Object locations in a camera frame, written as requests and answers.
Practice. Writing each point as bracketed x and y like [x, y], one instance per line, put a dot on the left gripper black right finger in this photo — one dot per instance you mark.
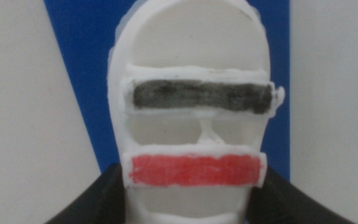
[284, 205]

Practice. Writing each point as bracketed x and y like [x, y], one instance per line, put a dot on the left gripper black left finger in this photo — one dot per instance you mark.
[101, 202]

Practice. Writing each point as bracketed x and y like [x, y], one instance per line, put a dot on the blue rectangular mat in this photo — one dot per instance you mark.
[82, 46]

